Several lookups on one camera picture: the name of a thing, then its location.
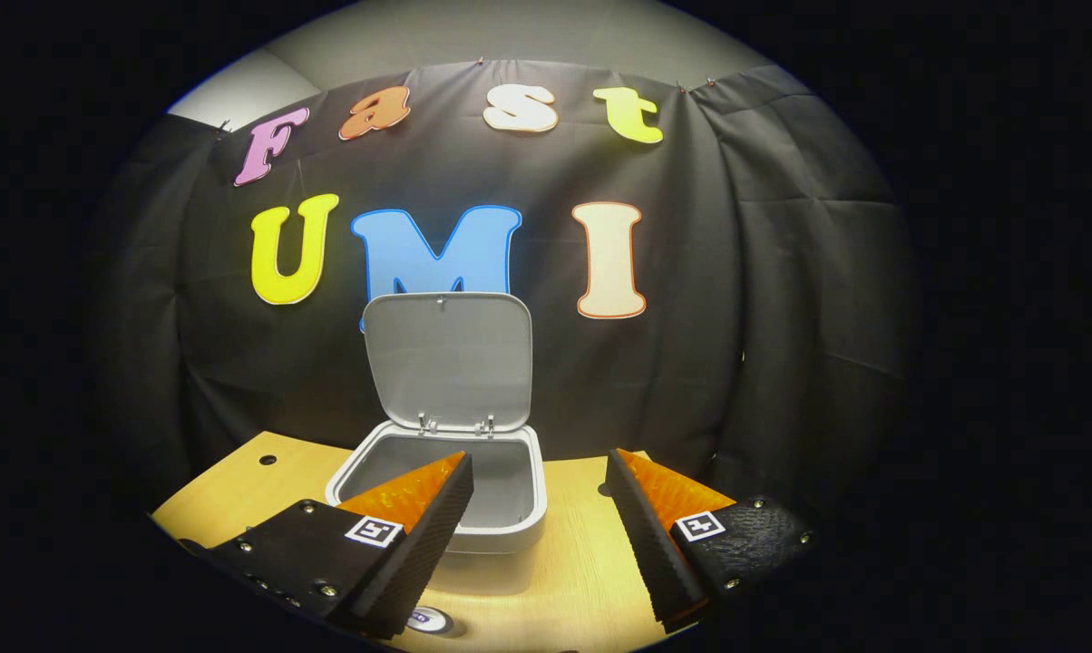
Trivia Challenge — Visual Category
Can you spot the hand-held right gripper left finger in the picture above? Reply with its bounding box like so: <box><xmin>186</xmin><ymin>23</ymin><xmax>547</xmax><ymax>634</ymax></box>
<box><xmin>203</xmin><ymin>451</ymin><xmax>475</xmax><ymax>640</ymax></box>

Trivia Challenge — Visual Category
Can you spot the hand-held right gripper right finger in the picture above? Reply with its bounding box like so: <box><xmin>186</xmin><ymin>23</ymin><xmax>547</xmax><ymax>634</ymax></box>
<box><xmin>605</xmin><ymin>448</ymin><xmax>817</xmax><ymax>634</ymax></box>

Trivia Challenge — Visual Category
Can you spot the silver pop can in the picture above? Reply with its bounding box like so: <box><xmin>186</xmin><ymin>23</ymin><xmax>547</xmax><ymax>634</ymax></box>
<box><xmin>407</xmin><ymin>606</ymin><xmax>456</xmax><ymax>636</ymax></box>

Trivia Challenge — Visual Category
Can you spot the white desktop garbage bin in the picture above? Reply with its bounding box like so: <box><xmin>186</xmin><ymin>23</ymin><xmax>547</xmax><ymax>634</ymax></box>
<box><xmin>326</xmin><ymin>291</ymin><xmax>549</xmax><ymax>555</ymax></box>

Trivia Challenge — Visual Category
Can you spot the wooden desktop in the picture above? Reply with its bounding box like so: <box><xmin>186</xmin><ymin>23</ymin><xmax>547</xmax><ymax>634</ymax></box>
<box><xmin>151</xmin><ymin>431</ymin><xmax>692</xmax><ymax>653</ymax></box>

